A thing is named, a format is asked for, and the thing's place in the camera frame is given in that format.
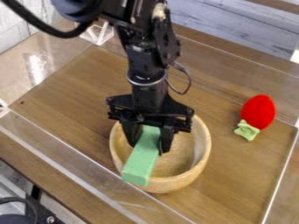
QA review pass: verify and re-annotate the clear acrylic tray wall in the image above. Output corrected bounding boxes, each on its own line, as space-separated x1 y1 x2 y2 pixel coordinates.
0 28 299 224

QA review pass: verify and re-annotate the red plush strawberry toy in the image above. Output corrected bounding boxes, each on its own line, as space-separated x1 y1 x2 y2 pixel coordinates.
233 94 276 141

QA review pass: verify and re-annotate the green rectangular block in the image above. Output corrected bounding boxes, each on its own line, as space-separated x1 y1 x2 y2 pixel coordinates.
121 126 160 186

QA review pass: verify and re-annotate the brown wooden bowl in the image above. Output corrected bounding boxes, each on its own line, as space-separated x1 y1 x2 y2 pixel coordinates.
109 116 210 193

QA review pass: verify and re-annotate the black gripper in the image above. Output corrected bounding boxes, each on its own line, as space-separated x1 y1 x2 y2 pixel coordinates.
106 80 193 155

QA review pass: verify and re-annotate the black metal stand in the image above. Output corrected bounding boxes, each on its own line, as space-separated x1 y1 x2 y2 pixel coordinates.
25 185 65 224

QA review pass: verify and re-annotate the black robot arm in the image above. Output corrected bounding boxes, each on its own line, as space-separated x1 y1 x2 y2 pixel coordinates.
50 0 193 154

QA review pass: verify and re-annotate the black cable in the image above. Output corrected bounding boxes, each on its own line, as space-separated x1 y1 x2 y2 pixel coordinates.
0 0 94 39

